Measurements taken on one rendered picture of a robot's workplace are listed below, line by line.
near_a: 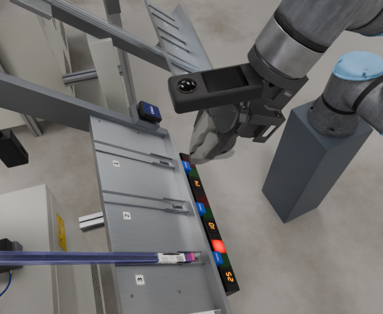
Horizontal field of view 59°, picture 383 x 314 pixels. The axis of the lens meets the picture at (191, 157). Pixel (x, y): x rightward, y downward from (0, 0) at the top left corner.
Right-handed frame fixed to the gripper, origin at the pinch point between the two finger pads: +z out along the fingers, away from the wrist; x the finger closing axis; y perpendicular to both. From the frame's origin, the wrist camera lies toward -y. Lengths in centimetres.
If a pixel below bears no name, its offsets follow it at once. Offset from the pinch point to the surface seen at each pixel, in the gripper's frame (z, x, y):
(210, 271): 15.8, -13.8, 7.7
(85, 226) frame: 66, 21, 1
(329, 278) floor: 56, -12, 89
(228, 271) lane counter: 20.1, -13.1, 15.2
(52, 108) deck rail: 11.8, 19.1, -17.8
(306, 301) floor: 61, -17, 78
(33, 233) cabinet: 41.5, 8.5, -17.8
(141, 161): 14.7, 9.9, -1.0
